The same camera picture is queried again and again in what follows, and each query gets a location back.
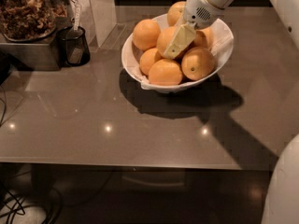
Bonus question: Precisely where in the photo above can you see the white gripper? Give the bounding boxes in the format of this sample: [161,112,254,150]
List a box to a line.
[164,0,224,59]

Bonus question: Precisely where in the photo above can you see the white ceramic bowl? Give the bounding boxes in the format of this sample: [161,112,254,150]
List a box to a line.
[121,19,234,93]

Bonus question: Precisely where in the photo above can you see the small left middle orange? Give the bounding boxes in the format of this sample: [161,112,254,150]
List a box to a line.
[139,48,162,76]

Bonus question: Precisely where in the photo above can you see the black mesh cup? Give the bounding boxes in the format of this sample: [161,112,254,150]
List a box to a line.
[57,26,91,66]

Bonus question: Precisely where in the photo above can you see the clear jar of nuts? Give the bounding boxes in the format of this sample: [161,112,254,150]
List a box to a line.
[0,0,56,42]

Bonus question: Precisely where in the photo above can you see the white utensil handle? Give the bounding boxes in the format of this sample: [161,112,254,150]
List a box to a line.
[66,0,81,39]

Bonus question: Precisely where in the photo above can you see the black floor cables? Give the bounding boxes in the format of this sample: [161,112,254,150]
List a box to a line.
[0,180,64,224]

